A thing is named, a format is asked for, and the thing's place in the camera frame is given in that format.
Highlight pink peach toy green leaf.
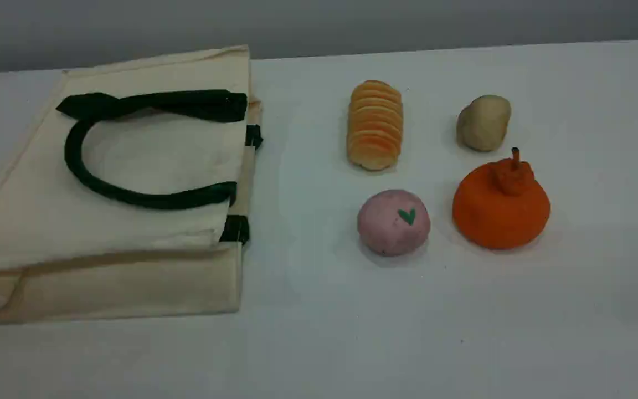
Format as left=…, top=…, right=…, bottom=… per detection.
left=357, top=189, right=431, bottom=257

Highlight orange fruit toy with stem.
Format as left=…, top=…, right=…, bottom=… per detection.
left=452, top=147, right=552, bottom=251

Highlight white canvas bag green handles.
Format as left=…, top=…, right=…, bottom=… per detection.
left=0, top=45, right=265, bottom=326

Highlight ridged orange bread toy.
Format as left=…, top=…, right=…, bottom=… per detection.
left=346, top=79, right=405, bottom=171

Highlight beige potato toy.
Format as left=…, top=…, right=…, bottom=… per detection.
left=456, top=94, right=513, bottom=152

